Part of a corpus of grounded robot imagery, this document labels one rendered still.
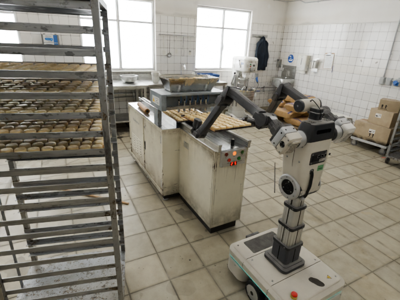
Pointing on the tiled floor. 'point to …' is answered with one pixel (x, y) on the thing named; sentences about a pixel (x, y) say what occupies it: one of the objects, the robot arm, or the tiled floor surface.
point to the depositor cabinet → (155, 150)
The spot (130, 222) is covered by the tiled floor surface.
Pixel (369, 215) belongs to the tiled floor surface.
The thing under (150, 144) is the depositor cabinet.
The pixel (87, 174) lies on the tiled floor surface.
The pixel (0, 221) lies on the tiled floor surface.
